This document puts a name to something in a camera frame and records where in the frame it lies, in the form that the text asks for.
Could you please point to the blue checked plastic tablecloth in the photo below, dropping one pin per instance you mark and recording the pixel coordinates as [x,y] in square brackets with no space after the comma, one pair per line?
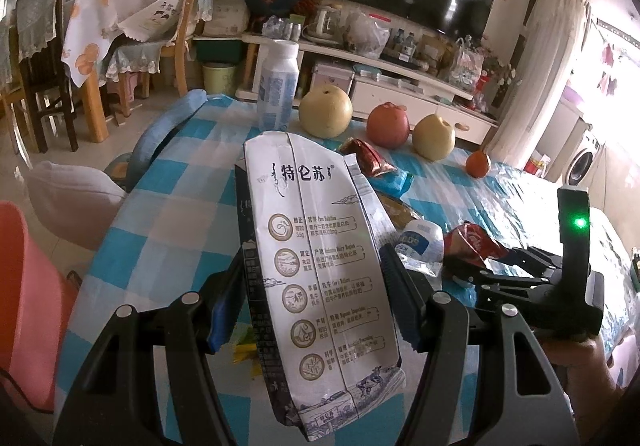
[175,206]

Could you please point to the lace covered air conditioner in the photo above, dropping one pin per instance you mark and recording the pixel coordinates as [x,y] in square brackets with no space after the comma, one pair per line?
[550,51]

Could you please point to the washing machine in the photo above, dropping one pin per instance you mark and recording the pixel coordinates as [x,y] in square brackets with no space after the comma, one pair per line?
[585,159]

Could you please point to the pack of small bottles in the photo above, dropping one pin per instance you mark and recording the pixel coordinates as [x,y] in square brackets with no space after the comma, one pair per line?
[282,26]

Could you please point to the green bucket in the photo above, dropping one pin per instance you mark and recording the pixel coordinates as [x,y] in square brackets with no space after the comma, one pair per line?
[220,79]

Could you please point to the pink plastic chair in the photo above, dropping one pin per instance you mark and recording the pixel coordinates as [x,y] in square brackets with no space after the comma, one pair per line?
[30,286]

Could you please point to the small yellow pear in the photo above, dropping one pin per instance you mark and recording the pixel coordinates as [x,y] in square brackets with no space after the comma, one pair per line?
[434,136]

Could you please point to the orange tangerine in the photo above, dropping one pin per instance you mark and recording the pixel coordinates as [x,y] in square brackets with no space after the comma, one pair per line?
[477,164]

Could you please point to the pink plastic stool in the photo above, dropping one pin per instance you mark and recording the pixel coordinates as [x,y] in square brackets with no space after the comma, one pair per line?
[130,86]

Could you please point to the clear plastic bag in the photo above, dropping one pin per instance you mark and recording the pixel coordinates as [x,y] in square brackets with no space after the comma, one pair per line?
[367,31]

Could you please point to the purple basin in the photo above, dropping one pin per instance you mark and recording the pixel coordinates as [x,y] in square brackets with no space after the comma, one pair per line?
[575,99]

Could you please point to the red foil snack wrapper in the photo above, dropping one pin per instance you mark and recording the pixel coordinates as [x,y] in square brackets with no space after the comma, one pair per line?
[367,156]

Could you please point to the blue snack packet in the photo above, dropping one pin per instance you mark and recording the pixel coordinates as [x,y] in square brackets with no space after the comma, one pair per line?
[395,181]

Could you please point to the fruit print tablecloth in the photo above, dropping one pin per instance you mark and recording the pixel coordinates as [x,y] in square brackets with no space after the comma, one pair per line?
[85,36]

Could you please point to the large yellow pear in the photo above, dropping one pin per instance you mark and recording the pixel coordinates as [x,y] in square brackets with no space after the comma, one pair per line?
[325,111]

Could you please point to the lace chair cover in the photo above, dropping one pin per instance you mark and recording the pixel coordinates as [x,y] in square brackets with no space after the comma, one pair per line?
[35,11]

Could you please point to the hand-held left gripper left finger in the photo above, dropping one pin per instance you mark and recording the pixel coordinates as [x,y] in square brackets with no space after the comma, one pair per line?
[222,326]

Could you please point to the dark wooden chair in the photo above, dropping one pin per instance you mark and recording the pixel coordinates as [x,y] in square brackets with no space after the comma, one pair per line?
[42,76]

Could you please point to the white television cabinet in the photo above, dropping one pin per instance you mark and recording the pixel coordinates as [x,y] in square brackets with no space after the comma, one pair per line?
[390,91]

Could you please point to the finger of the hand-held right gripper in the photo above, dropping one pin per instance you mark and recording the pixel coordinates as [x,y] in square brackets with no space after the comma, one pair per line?
[500,288]
[535,260]

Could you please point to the person's right forearm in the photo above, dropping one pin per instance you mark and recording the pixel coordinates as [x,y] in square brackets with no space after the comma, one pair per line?
[585,376]

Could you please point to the white cushion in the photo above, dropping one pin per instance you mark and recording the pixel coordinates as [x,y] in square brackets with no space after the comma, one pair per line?
[75,196]

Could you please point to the white milk carton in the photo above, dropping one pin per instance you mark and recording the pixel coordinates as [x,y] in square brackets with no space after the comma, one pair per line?
[310,251]

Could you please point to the wooden dining table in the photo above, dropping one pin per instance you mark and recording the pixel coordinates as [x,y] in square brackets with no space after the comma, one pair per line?
[95,111]

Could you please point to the white milk bottle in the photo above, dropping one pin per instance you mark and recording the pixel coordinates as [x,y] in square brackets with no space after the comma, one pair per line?
[277,86]

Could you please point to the brown stick packet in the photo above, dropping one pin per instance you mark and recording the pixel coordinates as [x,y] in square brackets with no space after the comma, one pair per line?
[397,213]

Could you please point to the electric kettle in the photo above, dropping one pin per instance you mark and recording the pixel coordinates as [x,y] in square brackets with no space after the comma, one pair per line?
[327,21]

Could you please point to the crushed clear plastic bottle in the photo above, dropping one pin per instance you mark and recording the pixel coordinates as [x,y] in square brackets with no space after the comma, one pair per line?
[420,238]

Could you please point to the white bedding package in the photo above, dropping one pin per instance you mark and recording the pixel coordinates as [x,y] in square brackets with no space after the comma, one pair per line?
[230,11]

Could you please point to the red apple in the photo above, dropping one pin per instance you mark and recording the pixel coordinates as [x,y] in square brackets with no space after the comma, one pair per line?
[389,125]

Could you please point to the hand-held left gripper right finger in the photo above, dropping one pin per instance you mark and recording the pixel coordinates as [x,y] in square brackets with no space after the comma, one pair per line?
[400,291]

